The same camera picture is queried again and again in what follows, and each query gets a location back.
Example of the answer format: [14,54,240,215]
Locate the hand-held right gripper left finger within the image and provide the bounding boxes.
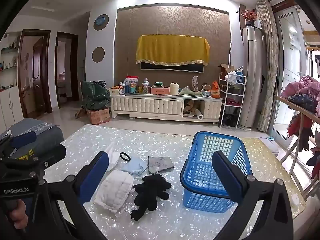
[32,151,110,240]

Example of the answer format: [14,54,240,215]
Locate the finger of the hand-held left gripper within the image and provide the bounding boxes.
[0,131,37,158]
[31,144,67,167]

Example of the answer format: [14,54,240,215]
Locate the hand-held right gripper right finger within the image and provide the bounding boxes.
[212,151,295,240]

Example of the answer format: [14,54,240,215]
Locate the white textured towel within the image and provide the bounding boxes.
[94,169,134,214]

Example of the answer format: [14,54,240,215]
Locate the blue plastic basket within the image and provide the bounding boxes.
[180,131,252,213]

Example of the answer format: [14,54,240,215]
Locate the light blue cloth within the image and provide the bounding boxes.
[122,156,148,177]

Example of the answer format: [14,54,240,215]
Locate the black plush toy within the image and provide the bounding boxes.
[130,174,172,222]

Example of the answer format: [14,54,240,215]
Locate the grey cloth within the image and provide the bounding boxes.
[147,156,175,174]

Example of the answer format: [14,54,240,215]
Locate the person's left hand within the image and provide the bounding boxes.
[5,199,28,230]

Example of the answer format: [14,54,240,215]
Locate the dark cloth with yellow print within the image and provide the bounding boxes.
[14,149,35,161]

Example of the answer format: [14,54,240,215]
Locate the grey cushion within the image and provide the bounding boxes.
[0,119,64,155]

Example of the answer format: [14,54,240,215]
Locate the white plastic bag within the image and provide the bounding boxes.
[104,142,123,172]

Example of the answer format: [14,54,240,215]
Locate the white low cabinet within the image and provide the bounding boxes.
[0,85,24,130]

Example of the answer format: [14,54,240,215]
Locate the cardboard box with red print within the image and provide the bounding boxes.
[86,107,110,125]

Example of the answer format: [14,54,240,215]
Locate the brown wooden door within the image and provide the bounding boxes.
[19,29,52,118]

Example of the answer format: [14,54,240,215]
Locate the green plastic bag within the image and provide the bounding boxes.
[80,80,111,110]

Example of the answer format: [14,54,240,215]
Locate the wooden drying rack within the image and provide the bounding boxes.
[274,95,320,200]

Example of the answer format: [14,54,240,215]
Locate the white television cabinet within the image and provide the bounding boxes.
[110,94,223,125]

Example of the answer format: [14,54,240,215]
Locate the red hanging clothing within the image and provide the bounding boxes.
[287,115,314,152]

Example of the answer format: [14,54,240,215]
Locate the white bag on rack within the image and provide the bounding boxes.
[225,71,237,85]

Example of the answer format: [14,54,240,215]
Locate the silver standing air conditioner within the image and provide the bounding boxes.
[239,27,266,130]

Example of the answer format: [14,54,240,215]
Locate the pink storage box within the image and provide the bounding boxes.
[150,86,170,95]

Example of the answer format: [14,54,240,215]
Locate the dark blue clothing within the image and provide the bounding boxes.
[287,94,317,113]

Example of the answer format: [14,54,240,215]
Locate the patterned beige curtain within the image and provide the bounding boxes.
[255,0,279,133]

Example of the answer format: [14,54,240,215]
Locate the pink clothing pile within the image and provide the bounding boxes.
[282,75,320,100]

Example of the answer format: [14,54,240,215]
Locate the glass sliding door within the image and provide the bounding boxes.
[275,7,308,140]

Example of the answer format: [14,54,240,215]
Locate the yellow cloth cover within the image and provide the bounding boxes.
[136,35,210,67]

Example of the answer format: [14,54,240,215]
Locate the vase with red flowers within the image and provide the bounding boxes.
[239,9,259,28]

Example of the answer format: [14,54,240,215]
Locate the wall display shelf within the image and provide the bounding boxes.
[0,31,22,90]

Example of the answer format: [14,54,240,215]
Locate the white wire shelf rack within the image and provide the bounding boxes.
[219,72,247,128]

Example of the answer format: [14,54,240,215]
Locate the plain round brown wall plaque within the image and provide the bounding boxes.
[92,47,105,63]

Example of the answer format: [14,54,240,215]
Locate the round wall plaque blue plate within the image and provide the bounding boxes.
[94,14,109,31]

